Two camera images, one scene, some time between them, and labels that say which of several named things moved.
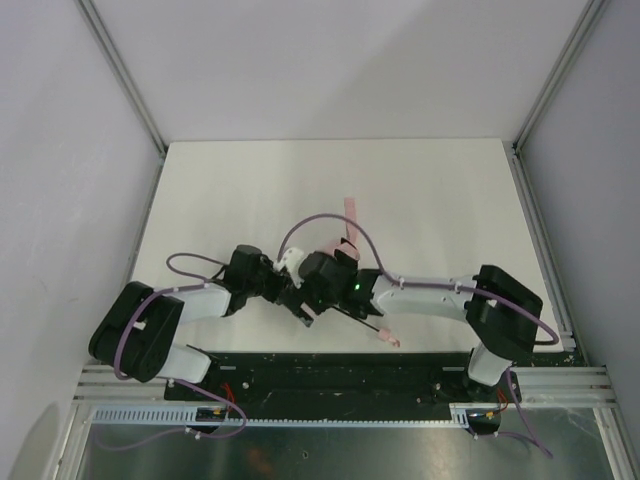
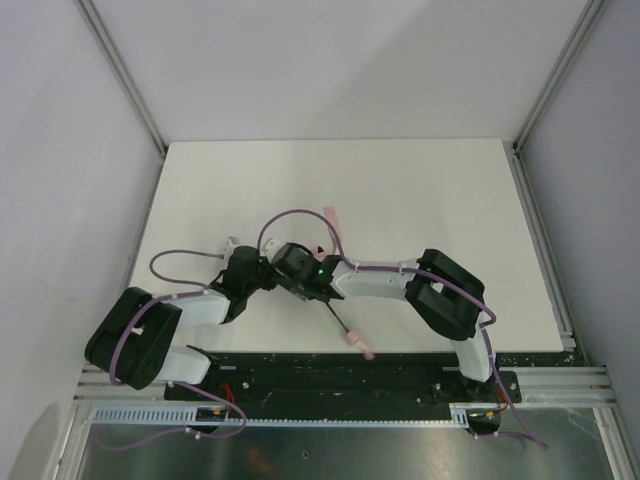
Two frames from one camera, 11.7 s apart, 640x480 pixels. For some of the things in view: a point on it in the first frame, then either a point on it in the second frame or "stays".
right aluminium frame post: x=584 y=27 stays
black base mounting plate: x=339 y=386 stays
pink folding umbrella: x=349 y=245 to x=332 y=247
